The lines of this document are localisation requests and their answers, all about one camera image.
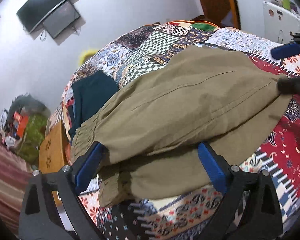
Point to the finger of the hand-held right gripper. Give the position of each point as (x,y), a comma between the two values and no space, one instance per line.
(293,85)
(286,50)

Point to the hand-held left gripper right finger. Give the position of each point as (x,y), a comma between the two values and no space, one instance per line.
(212,167)

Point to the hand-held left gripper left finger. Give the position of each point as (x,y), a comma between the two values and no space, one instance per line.
(88,166)

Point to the khaki pants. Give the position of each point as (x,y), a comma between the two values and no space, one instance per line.
(180,110)

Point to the white refrigerator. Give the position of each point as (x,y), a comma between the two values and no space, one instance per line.
(280,22)

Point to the patchwork printed bedspread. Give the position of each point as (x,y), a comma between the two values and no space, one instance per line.
(285,142)

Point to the green cloth pile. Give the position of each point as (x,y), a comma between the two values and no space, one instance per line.
(33,137)

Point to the dark teal garment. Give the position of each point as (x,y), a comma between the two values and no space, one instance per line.
(95,97)

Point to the orange box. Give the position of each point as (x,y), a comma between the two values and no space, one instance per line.
(22,125)

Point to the striped maroon cloth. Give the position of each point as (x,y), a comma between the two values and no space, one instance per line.
(5,177)

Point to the grey bag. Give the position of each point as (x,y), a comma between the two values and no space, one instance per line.
(30,103)

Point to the wooden door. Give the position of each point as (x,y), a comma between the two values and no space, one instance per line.
(215,0)

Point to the yellow fluffy toy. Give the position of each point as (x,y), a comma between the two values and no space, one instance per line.
(86,56)

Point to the black curved wall television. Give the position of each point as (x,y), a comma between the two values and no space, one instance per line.
(43,3)

